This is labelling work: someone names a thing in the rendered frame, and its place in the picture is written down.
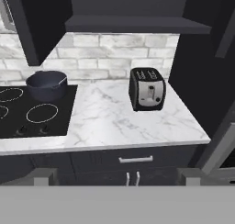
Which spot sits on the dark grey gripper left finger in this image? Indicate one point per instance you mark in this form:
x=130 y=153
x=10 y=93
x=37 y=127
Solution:
x=41 y=175

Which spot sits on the dark base cabinet under hob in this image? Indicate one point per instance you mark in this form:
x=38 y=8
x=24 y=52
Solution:
x=27 y=165

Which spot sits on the black and silver toaster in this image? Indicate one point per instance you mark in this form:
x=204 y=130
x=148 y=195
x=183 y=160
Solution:
x=147 y=91

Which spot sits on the black hob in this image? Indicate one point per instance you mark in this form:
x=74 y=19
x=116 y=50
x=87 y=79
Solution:
x=61 y=111

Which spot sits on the dark drawer front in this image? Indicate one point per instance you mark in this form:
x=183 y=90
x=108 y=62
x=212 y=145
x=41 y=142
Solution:
x=101 y=160

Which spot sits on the grey range hood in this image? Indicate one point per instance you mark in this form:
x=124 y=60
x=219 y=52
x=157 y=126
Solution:
x=6 y=13

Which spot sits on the black hob knob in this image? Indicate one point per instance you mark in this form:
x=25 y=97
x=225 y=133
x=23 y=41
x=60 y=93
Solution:
x=22 y=130
x=44 y=129

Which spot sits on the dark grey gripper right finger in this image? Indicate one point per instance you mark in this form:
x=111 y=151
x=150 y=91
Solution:
x=192 y=175

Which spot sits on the dark base cabinet door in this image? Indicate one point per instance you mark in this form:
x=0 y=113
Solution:
x=98 y=178
x=159 y=178

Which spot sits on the dark blue cooking pot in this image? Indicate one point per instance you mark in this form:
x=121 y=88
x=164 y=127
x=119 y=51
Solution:
x=46 y=88

